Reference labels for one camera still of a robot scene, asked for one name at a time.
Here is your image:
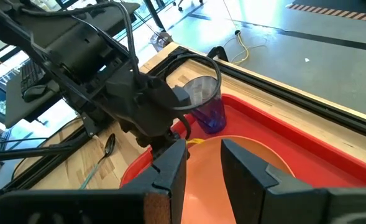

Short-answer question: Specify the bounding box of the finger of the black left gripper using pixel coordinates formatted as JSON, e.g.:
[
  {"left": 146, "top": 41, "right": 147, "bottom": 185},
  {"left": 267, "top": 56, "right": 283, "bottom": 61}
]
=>
[{"left": 145, "top": 132, "right": 183, "bottom": 159}]

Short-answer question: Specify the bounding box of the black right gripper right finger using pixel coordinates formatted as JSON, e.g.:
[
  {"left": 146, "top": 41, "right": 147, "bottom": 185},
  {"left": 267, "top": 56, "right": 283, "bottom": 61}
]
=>
[{"left": 221, "top": 138, "right": 366, "bottom": 224}]

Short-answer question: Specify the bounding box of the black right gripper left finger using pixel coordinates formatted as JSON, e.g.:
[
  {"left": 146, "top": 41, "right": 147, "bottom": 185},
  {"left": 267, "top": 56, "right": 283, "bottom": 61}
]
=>
[{"left": 0, "top": 139, "right": 188, "bottom": 224}]

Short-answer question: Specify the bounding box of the metal spoon with green handle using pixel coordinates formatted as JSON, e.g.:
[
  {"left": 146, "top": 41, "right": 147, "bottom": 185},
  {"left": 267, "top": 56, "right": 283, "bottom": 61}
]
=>
[{"left": 79, "top": 133, "right": 117, "bottom": 190}]

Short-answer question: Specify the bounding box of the orange plastic plate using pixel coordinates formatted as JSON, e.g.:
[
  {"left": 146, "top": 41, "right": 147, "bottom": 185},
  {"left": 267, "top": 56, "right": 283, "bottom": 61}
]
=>
[{"left": 180, "top": 135, "right": 296, "bottom": 224}]

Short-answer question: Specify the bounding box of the blue translucent plastic cup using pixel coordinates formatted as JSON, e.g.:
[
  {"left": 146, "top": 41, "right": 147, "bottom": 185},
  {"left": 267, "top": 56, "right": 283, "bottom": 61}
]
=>
[{"left": 182, "top": 75, "right": 228, "bottom": 135}]

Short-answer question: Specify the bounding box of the red plastic tray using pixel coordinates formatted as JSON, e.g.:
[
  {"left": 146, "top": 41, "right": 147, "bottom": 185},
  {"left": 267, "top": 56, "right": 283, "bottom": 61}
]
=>
[{"left": 119, "top": 93, "right": 366, "bottom": 191}]

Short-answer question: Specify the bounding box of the black table clamp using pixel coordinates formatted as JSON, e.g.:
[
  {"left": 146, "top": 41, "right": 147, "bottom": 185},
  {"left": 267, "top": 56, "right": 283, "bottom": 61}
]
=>
[{"left": 206, "top": 45, "right": 230, "bottom": 63}]

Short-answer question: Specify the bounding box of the black computer mouse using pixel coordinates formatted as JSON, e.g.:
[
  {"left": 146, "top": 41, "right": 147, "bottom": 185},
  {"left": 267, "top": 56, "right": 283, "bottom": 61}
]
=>
[{"left": 22, "top": 84, "right": 48, "bottom": 103}]

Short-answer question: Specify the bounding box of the black keyboard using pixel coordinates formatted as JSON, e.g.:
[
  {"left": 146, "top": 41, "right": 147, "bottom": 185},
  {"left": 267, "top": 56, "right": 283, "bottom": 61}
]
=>
[{"left": 19, "top": 58, "right": 47, "bottom": 95}]

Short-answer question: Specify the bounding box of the grey keyboard shelf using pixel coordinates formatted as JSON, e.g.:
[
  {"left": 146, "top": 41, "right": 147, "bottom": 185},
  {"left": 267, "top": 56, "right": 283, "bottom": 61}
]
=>
[{"left": 4, "top": 58, "right": 80, "bottom": 129}]

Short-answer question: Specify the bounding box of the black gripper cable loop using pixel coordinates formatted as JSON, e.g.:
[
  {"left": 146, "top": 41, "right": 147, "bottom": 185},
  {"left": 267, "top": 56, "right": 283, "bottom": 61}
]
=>
[{"left": 163, "top": 53, "right": 223, "bottom": 141}]

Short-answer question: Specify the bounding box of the yellow floor cable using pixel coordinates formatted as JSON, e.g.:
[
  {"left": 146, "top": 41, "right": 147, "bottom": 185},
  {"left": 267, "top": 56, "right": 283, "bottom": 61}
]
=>
[{"left": 221, "top": 0, "right": 268, "bottom": 66}]

